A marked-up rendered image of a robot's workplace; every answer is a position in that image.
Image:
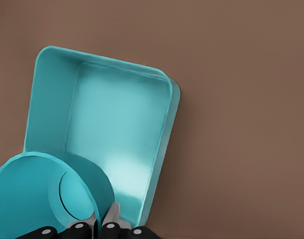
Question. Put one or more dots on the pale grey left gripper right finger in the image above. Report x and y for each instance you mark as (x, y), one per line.
(112, 219)

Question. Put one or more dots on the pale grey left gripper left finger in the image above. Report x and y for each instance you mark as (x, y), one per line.
(80, 227)

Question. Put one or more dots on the teal cup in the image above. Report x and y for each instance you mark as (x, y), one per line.
(30, 189)

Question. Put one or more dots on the teal rectangular box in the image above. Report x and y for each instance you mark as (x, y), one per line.
(122, 112)

